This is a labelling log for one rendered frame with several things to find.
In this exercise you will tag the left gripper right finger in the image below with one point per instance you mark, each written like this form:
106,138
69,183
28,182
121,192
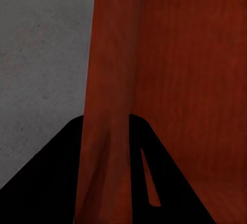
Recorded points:
179,202

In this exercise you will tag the storage box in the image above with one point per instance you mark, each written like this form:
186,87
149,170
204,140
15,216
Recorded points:
182,66

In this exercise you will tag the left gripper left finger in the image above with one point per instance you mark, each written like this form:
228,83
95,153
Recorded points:
44,190

